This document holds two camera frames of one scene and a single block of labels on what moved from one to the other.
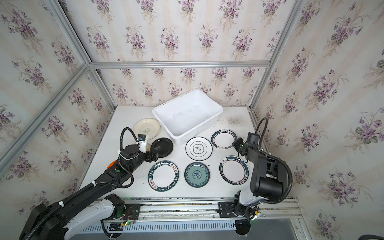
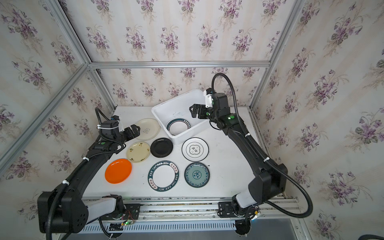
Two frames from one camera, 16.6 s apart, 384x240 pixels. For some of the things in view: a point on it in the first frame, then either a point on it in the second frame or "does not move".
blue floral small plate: [197, 174] does not move
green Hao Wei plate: [163, 176] does not move
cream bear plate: [151, 127] does not move
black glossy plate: [166, 146] does not move
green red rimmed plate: [223, 139] → [177, 125]
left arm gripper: [151, 153] → [130, 131]
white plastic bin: [187, 116] does not move
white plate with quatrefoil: [198, 148] does not move
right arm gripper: [240, 147] → [201, 110]
